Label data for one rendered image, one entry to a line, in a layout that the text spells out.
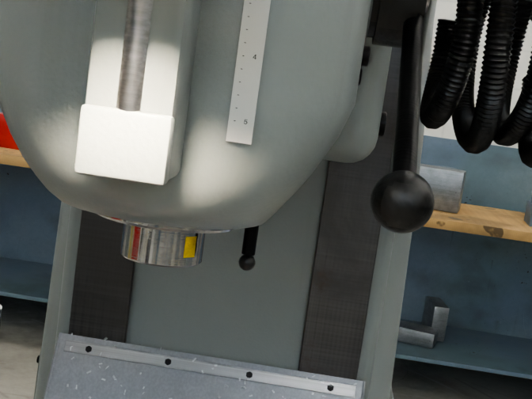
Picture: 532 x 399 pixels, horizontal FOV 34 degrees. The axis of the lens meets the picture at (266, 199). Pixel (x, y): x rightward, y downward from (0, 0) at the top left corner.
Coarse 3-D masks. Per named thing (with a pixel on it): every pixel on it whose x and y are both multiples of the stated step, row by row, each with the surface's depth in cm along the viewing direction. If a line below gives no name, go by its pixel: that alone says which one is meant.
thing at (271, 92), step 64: (0, 0) 43; (64, 0) 41; (256, 0) 40; (320, 0) 41; (0, 64) 43; (64, 64) 41; (256, 64) 40; (320, 64) 41; (64, 128) 42; (192, 128) 41; (256, 128) 41; (320, 128) 43; (64, 192) 44; (128, 192) 42; (192, 192) 42; (256, 192) 43
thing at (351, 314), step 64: (320, 192) 87; (64, 256) 92; (256, 256) 89; (320, 256) 88; (384, 256) 88; (64, 320) 91; (128, 320) 91; (192, 320) 90; (256, 320) 89; (320, 320) 88; (384, 320) 90; (384, 384) 92
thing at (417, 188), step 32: (384, 0) 50; (416, 0) 50; (384, 32) 51; (416, 32) 49; (416, 64) 48; (416, 96) 46; (416, 128) 44; (416, 160) 43; (384, 192) 41; (416, 192) 40; (384, 224) 41; (416, 224) 41
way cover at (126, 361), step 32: (64, 352) 90; (96, 352) 90; (128, 352) 90; (160, 352) 90; (64, 384) 89; (96, 384) 89; (128, 384) 89; (160, 384) 89; (192, 384) 89; (224, 384) 89; (256, 384) 89; (288, 384) 89; (320, 384) 89; (352, 384) 89
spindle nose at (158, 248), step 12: (132, 228) 49; (144, 228) 49; (132, 240) 49; (144, 240) 49; (156, 240) 49; (168, 240) 49; (180, 240) 49; (204, 240) 51; (120, 252) 50; (132, 252) 49; (144, 252) 49; (156, 252) 49; (168, 252) 49; (180, 252) 49; (156, 264) 49; (168, 264) 49; (180, 264) 49; (192, 264) 50
